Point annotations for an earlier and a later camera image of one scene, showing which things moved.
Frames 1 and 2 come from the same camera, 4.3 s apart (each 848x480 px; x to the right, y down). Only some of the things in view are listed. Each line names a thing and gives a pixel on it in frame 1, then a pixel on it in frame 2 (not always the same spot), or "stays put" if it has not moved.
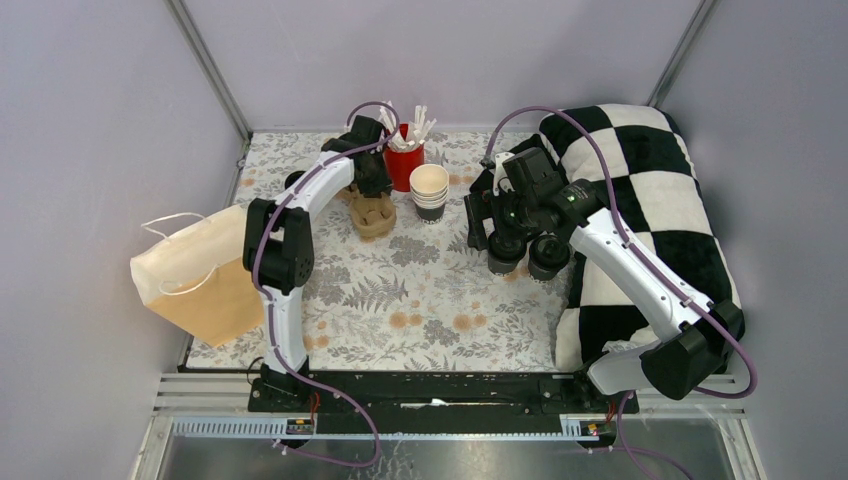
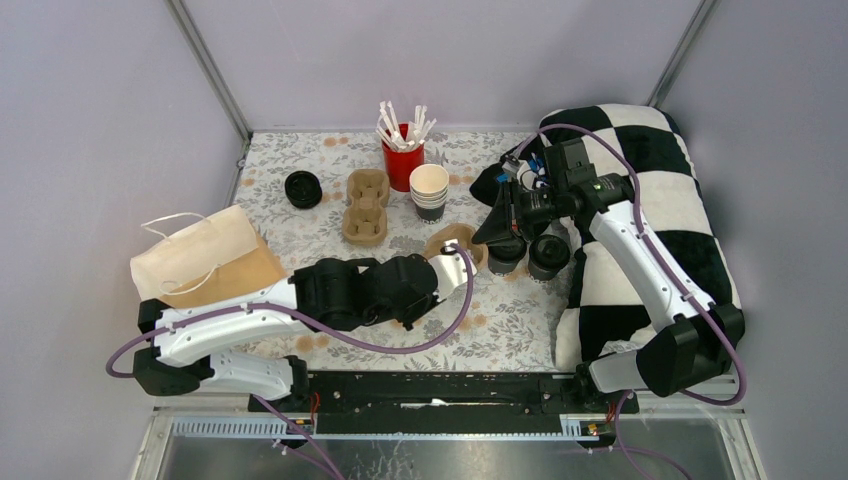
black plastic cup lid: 549,253 stays put
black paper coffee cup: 547,254 stays put
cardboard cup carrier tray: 374,218 -> 465,235
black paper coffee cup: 505,250 stays put
